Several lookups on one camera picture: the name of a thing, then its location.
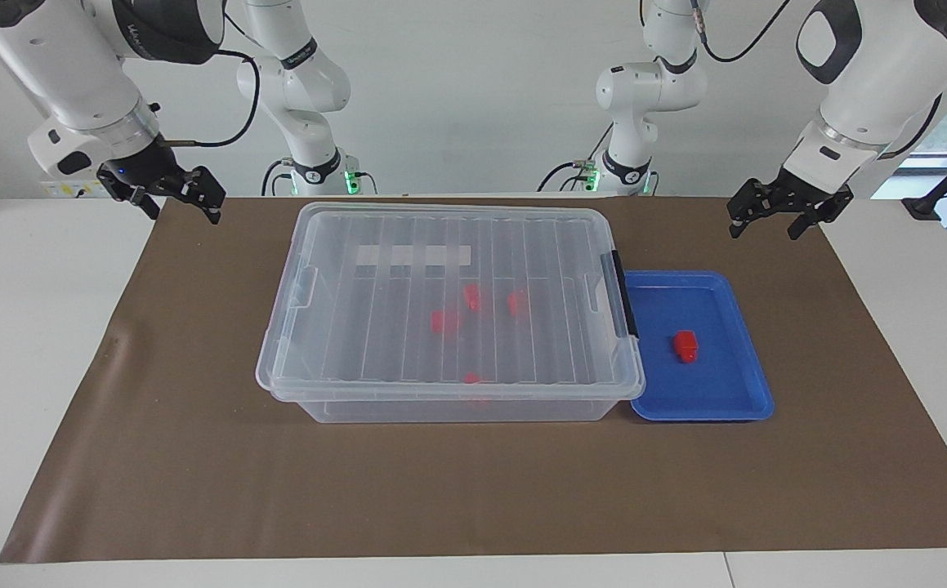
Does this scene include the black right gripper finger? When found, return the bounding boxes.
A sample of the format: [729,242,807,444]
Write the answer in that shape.
[183,166,226,225]
[100,176,162,220]

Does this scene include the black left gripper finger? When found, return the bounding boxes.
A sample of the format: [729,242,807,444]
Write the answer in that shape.
[726,180,775,239]
[788,188,855,240]

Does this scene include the clear ribbed box lid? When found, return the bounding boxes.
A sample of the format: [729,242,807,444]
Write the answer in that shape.
[256,202,646,403]

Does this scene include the blue plastic tray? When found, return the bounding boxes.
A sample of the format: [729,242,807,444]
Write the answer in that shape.
[625,270,775,423]

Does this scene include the clear plastic storage box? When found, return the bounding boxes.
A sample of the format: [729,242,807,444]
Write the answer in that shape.
[270,204,641,424]

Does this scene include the white power strip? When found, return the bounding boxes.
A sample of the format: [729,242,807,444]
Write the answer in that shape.
[40,181,106,199]

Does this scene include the brown table mat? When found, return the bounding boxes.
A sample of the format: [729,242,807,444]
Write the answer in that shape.
[0,196,947,564]

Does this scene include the black base cable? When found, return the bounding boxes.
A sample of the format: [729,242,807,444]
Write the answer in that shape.
[538,159,596,194]
[261,159,298,197]

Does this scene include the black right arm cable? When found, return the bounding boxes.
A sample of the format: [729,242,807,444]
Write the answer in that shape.
[164,49,261,149]

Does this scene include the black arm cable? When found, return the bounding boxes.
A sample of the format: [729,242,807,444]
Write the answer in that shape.
[882,94,945,160]
[164,49,261,149]

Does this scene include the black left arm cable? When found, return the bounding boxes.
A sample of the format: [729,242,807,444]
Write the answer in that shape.
[882,94,945,160]

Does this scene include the black box latch handle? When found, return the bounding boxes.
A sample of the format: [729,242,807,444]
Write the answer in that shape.
[610,250,640,340]

